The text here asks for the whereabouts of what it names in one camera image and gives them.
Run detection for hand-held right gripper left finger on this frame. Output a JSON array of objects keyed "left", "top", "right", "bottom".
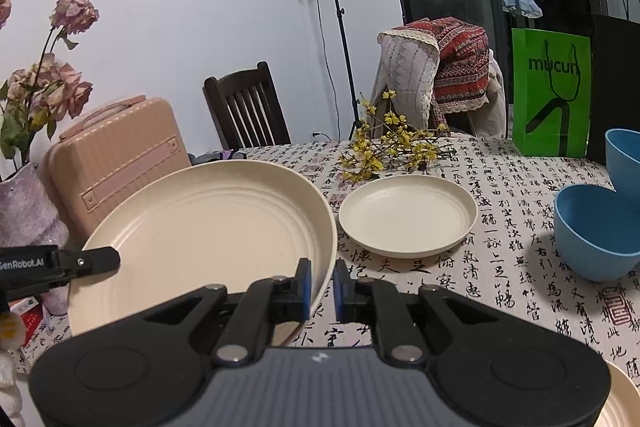
[{"left": 141, "top": 258, "right": 314, "bottom": 368}]

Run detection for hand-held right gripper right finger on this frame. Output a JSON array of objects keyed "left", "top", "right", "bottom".
[{"left": 333, "top": 258, "right": 502, "bottom": 368}]

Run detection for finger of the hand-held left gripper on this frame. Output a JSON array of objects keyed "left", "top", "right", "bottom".
[{"left": 59, "top": 247, "right": 121, "bottom": 279}]

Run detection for blue bowl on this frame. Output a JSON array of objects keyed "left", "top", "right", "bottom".
[
  {"left": 554, "top": 184, "right": 640, "bottom": 282},
  {"left": 605, "top": 129, "right": 640, "bottom": 192}
]

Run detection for purple textured vase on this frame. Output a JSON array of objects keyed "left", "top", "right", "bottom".
[{"left": 0, "top": 164, "right": 71, "bottom": 315}]

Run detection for red box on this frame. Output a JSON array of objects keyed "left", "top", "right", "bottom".
[{"left": 10, "top": 299, "right": 51, "bottom": 343}]

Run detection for pink suitcase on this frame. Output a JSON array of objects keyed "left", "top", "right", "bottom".
[{"left": 42, "top": 96, "right": 190, "bottom": 238}]

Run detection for yellow flower branch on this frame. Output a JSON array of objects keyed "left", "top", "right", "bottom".
[{"left": 336, "top": 91, "right": 453, "bottom": 182}]

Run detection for grey purple pouch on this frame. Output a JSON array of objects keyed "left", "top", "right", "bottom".
[{"left": 187, "top": 149, "right": 246, "bottom": 165}]

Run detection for dried pink roses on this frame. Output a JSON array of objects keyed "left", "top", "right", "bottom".
[{"left": 0, "top": 0, "right": 101, "bottom": 168}]

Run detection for dark wooden chair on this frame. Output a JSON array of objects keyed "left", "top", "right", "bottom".
[{"left": 203, "top": 62, "right": 292, "bottom": 150}]

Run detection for green paper bag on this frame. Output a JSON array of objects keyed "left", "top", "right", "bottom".
[{"left": 511, "top": 28, "right": 592, "bottom": 158}]

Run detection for black paper bag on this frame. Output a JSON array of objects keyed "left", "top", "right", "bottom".
[{"left": 586, "top": 13, "right": 640, "bottom": 165}]

